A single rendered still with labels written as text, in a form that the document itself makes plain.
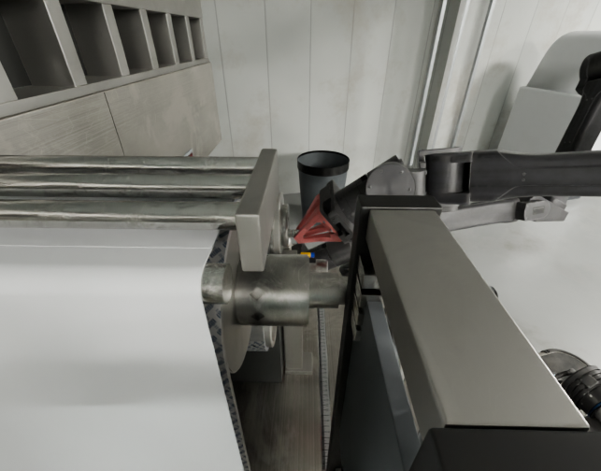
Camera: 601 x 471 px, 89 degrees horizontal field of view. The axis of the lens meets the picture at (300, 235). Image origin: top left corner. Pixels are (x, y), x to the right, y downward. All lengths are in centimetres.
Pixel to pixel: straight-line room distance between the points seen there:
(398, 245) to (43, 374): 21
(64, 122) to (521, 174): 64
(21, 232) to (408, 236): 21
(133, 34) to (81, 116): 35
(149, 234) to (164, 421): 13
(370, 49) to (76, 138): 309
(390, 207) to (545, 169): 27
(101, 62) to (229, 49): 237
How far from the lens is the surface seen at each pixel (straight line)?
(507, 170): 44
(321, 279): 27
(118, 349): 20
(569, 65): 400
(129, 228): 18
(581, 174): 44
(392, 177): 38
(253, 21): 315
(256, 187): 17
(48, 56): 68
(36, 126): 58
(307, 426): 69
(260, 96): 319
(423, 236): 17
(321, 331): 81
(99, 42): 81
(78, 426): 29
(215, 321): 22
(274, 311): 25
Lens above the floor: 153
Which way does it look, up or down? 33 degrees down
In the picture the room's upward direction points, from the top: straight up
